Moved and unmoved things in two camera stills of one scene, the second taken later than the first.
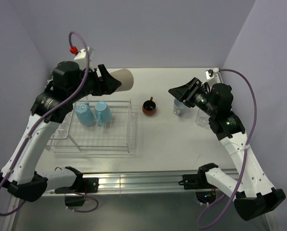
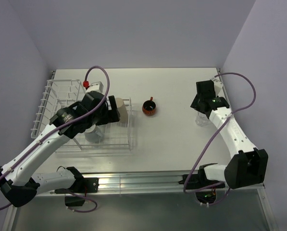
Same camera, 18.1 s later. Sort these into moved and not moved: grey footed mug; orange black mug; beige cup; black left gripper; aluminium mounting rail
Moved: beige cup; grey footed mug; black left gripper
Not moved: orange black mug; aluminium mounting rail
